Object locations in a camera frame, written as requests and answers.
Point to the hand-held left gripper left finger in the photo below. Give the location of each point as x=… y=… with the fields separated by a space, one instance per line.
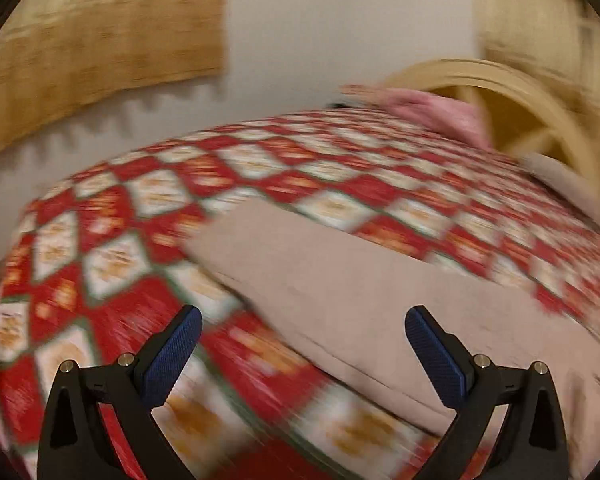
x=172 y=360

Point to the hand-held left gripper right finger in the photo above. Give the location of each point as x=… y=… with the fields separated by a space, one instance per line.
x=437 y=360

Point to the beige quilted blanket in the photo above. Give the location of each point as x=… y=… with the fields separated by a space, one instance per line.
x=340 y=280

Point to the red checkered printed bedspread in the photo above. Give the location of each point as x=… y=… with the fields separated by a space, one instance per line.
x=145 y=240

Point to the grey striped pillow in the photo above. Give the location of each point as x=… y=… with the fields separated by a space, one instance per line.
x=555 y=177

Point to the pink folded blanket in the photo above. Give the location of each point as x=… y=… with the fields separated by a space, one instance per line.
x=430 y=107

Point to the cream arched wooden headboard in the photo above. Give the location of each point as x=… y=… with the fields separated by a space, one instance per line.
x=480 y=72

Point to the yellow fringed curtain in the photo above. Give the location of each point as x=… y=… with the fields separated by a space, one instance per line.
x=105 y=35

